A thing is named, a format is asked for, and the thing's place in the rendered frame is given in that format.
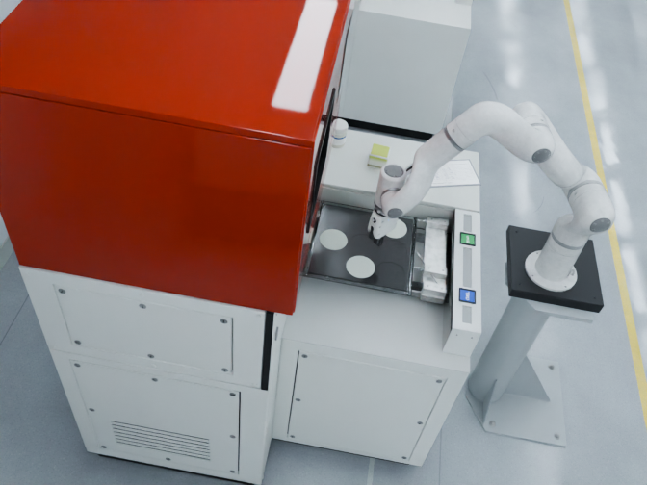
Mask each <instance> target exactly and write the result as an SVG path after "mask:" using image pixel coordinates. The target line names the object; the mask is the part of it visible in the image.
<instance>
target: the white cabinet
mask: <svg viewBox="0 0 647 485"><path fill-rule="evenodd" d="M468 374H469V373H467V372H461V371H456V370H446V369H441V368H436V367H431V366H426V365H420V364H415V363H410V362H404V361H400V360H395V359H389V358H384V357H379V356H374V355H369V354H364V353H358V352H353V351H348V350H343V349H338V348H333V347H327V346H322V345H312V344H308V343H303V342H297V341H292V340H287V339H281V348H280V358H279V368H278V377H277V387H276V397H275V406H274V416H273V426H272V438H274V439H275V440H279V441H285V442H290V443H295V444H300V445H306V446H311V447H319V448H324V449H330V450H335V451H340V452H344V453H350V454H355V455H360V456H365V457H371V458H375V459H380V460H385V461H390V462H396V463H401V464H405V465H409V464H410V465H415V466H422V465H423V464H424V462H425V460H426V458H427V455H428V453H429V451H430V449H431V447H432V445H433V443H434V441H435V439H436V437H437V435H438V433H439V431H440V429H441V427H442V425H443V423H444V421H445V419H446V417H447V416H448V414H449V413H450V411H451V409H452V407H453V404H454V402H455V400H456V398H457V396H458V394H459V392H460V390H461V388H462V386H463V384H464V382H465V380H466V378H467V376H468Z"/></svg>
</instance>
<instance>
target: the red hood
mask: <svg viewBox="0 0 647 485"><path fill-rule="evenodd" d="M354 2H355V0H22V1H21V2H20V3H19V4H18V5H17V6H16V7H15V8H14V9H13V10H12V12H11V13H10V14H9V15H8V16H7V17H6V18H5V19H4V20H3V21H2V22H1V23H0V214H1V217H2V219H3V221H4V224H5V226H6V229H7V232H8V234H9V237H10V240H11V243H12V245H13V250H14V252H15V255H16V258H17V260H18V263H19V264H20V265H21V266H26V267H31V268H41V269H46V270H52V271H57V272H61V273H67V274H72V275H78V276H83V277H88V278H93V279H98V280H103V281H109V282H114V283H119V284H124V285H129V286H135V287H140V288H145V289H150V290H155V291H161V292H166V293H171V294H181V295H185V296H191V297H196V298H202V299H207V300H212V301H217V302H222V303H227V304H233V305H238V306H244V307H248V308H253V309H259V310H264V311H269V312H275V313H279V314H285V315H290V316H292V315H293V313H294V312H295V310H296V307H297V302H298V294H299V290H300V286H301V281H302V277H303V273H304V269H305V264H306V260H307V256H308V251H309V247H310V243H311V239H312V234H313V230H314V226H315V221H316V217H317V212H318V209H319V204H320V200H321V196H322V191H323V187H324V179H325V175H326V171H327V166H328V162H329V158H330V153H331V149H332V144H333V141H334V136H335V132H336V127H337V120H338V113H339V107H340V100H341V94H342V87H343V82H344V77H345V72H346V65H347V59H348V52H349V40H350V34H351V27H352V21H353V14H354V11H353V9H354Z"/></svg>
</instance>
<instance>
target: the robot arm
mask: <svg viewBox="0 0 647 485"><path fill-rule="evenodd" d="M484 136H489V137H491V138H493V139H494V140H496V141H497V142H498V143H499V144H501V145H502V146H503V147H504V148H505V149H507V150H508V151H509V152H510V153H512V154H513V155H514V156H516V157H517V158H519V159H521V160H523V161H525V162H528V163H533V164H538V166H539V167H540V168H541V170H542V171H543V172H544V173H545V174H546V175H547V177H548V178H549V179H550V180H551V181H552V182H553V183H554V184H555V185H557V186H559V187H561V188H562V190H563V192H564V194H565V196H566V198H567V200H568V202H569V204H570V207H571V209H572V211H573V214H567V215H564V216H562V217H560V218H559V219H558V220H557V222H556V224H555V226H554V228H553V230H552V232H551V234H550V236H549V238H548V240H547V241H546V243H545V245H544V247H543V249H542V250H539V251H535V252H532V254H530V255H529V256H528V258H527V260H526V262H525V270H526V273H527V275H528V277H529V278H530V279H531V280H532V281H533V282H534V283H535V284H537V285H538V286H540V287H542V288H544V289H546V290H549V291H554V292H562V291H566V290H569V289H571V288H572V287H573V286H574V284H575V283H576V281H577V272H576V270H575V268H574V264H575V262H576V261H577V259H578V257H579V255H580V254H581V252H582V249H583V248H584V246H585V244H586V242H587V241H588V239H589V237H590V236H592V235H594V234H600V233H604V232H607V231H608V230H609V229H610V228H611V226H612V225H613V223H614V220H615V210H614V207H613V204H612V202H611V200H610V198H609V196H608V193H607V191H606V189H605V187H604V185H603V183H602V181H601V179H600V178H599V176H598V175H597V174H596V173H595V172H594V171H593V170H592V169H591V168H589V167H588V166H584V165H582V164H581V163H580V162H579V161H578V160H577V159H576V157H575V156H574V155H573V153H572V152H571V151H570V150H569V148H568V147H567V146H566V144H565V143H564V141H563V140H562V138H561V137H560V135H559V134H558V132H557V131H556V128H555V127H554V125H553V124H552V122H551V121H550V119H549V118H548V117H547V116H546V114H545V113H544V112H543V110H542V109H541V108H540V107H539V106H538V105H537V104H535V103H533V102H529V101H527V102H522V103H520V104H518V105H516V106H515V107H514V108H513V109H511V108H509V107H508V106H507V105H505V104H502V103H499V102H493V101H482V102H478V103H476V104H474V105H473V106H471V107H470V108H468V109H467V110H466V111H465V112H463V113H462V114H461V115H459V116H458V117H457V118H455V119H454V120H453V121H452V122H450V123H449V124H448V125H447V126H445V127H444V128H443V129H442V130H440V131H439V132H438V133H437V134H435V135H434V136H433V137H432V138H431V139H429V140H428V141H427V142H425V143H424V144H423V145H422V146H420V147H419V148H418V150H417V151H416V152H415V155H414V161H413V167H412V170H411V173H410V175H409V178H408V179H407V181H406V177H407V172H406V170H405V168H404V167H402V166H400V165H397V164H387V165H385V166H383V167H382V168H381V170H380V173H379V178H378V183H377V187H376V192H375V201H374V208H375V209H374V210H373V213H372V215H371V218H370V221H369V225H368V232H370V234H369V238H370V239H374V240H373V242H374V243H375V244H376V245H377V246H381V245H382V244H383V240H384V237H385V236H386V234H387V233H389V232H390V231H392V230H393V229H395V228H396V226H397V222H398V217H401V216H403V215H405V214H406V213H407V212H409V211H410V210H411V209H413V208H414V207H415V206H417V205H418V204H419V203H420V202H421V201H422V200H423V199H424V198H425V196H426V195H427V193H428V191H429V189H430V187H431V184H432V182H433V179H434V176H435V174H436V172H437V170H438V169H439V168H440V167H441V166H443V165H445V164H446V163H447V162H449V161H450V160H451V159H453V158H454V157H455V156H457V155H458V154H460V153H461V152H462V151H464V150H465V149H466V148H468V147H469V146H470V145H472V144H473V143H474V142H476V141H477V140H479V139H480V138H482V137H484ZM405 181H406V183H405Z"/></svg>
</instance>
